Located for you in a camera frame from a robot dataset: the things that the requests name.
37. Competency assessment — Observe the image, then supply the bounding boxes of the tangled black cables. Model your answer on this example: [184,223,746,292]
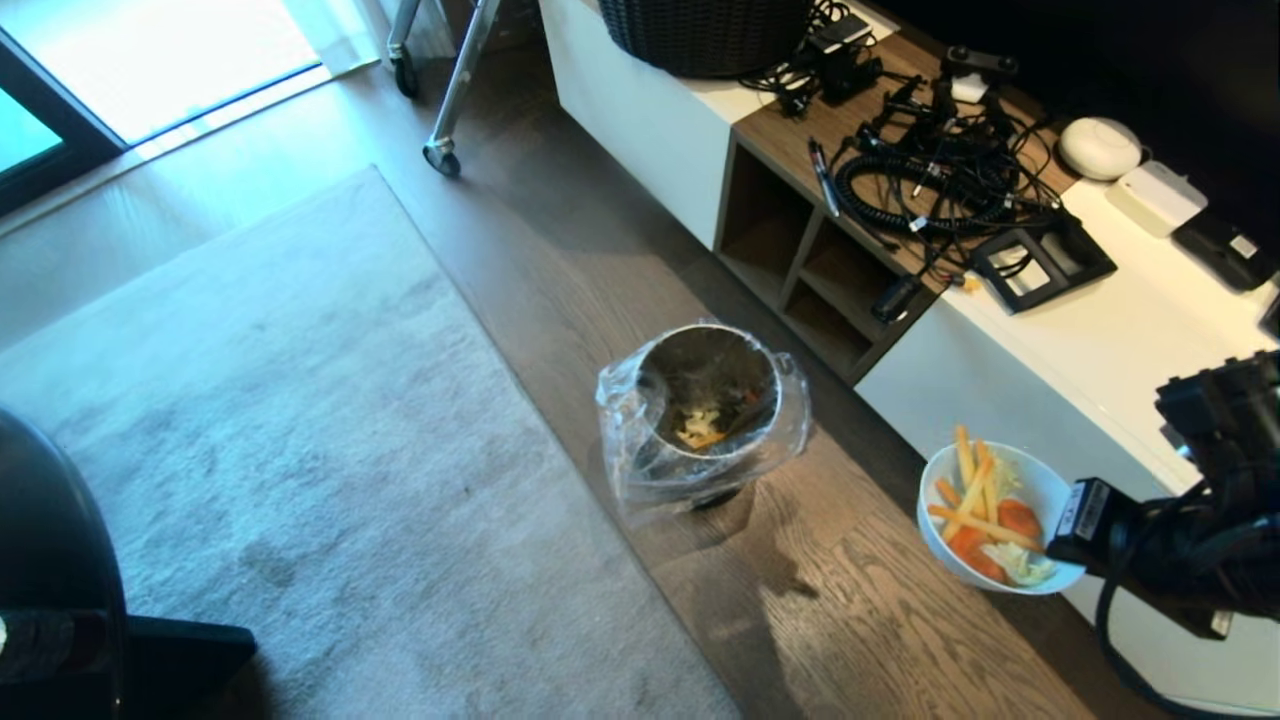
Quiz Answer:
[738,0,1066,286]

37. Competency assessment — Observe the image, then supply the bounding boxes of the black square frame holder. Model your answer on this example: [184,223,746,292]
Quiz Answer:
[967,214,1119,317]

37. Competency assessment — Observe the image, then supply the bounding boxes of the dark framed glass door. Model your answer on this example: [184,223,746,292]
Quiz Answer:
[0,28,128,218]

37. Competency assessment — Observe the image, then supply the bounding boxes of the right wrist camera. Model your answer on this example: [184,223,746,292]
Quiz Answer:
[1157,350,1280,481]

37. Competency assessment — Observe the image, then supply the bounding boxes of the grey rug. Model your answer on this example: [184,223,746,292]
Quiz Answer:
[0,165,743,720]

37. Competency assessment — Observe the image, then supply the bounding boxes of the orange carrot slice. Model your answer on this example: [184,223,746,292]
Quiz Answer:
[947,527,1008,585]
[997,498,1044,542]

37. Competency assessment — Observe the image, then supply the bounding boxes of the white curtain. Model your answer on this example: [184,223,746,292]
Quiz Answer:
[283,0,393,78]

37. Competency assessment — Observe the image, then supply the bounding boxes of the black power adapter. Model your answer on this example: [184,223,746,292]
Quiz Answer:
[798,14,885,103]

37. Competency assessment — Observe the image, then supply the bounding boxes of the black pen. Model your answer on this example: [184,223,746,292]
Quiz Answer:
[807,137,842,220]

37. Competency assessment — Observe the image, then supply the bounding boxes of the round white device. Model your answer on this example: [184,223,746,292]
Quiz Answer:
[1057,116,1144,183]

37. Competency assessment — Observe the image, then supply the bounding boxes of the white and wood sideboard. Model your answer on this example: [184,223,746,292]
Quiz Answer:
[539,0,1280,717]

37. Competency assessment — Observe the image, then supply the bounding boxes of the black coiled cable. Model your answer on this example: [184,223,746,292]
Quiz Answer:
[833,150,1013,241]

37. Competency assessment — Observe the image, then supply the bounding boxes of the food scraps pile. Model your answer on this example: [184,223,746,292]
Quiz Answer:
[674,404,733,451]

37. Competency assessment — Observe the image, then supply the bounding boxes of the white bowl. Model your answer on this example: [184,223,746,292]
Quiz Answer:
[917,440,1089,598]

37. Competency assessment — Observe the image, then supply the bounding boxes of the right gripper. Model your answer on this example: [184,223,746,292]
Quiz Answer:
[1045,478,1166,591]

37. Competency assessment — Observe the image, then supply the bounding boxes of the white rectangular box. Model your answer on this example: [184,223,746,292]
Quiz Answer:
[1104,160,1210,239]

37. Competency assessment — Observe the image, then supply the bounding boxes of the metal wheeled stand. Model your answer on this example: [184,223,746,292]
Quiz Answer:
[387,0,503,180]

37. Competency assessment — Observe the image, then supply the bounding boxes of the flat black device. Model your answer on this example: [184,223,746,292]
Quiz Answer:
[1171,209,1278,294]

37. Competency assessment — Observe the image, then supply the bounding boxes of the steel bin with plastic liner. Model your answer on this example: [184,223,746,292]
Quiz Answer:
[596,318,814,528]

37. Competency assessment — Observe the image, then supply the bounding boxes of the round metal trash bin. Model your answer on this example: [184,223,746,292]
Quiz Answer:
[634,324,783,511]

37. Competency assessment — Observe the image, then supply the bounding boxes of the dark wicker basket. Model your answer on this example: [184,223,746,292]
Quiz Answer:
[597,0,818,80]

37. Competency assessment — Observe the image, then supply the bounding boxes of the black bar camera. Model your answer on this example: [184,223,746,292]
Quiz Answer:
[944,45,1022,81]

